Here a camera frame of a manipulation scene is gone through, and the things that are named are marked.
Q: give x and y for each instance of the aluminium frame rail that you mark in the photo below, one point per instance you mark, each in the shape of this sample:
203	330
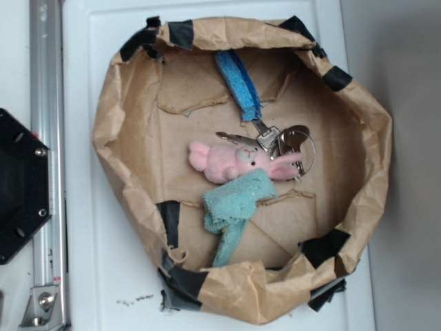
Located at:
50	251

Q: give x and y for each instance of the light blue cloth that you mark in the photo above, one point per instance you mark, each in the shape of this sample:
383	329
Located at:
230	206

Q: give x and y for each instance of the white tray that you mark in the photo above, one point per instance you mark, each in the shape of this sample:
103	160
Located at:
113	283

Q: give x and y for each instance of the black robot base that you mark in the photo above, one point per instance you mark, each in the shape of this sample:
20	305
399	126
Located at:
24	185

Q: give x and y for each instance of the silver key bunch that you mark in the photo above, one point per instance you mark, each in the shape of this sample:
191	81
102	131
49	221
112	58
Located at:
277	143

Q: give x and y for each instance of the metal corner bracket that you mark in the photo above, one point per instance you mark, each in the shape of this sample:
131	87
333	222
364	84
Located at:
43	311

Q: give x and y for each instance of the pink plush bunny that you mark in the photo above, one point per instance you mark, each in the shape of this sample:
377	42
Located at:
221	163

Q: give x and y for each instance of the blue sponge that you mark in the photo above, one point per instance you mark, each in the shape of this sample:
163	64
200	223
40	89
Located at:
239	83

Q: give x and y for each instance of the brown paper bag bin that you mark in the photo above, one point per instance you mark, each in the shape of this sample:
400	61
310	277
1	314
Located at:
163	90

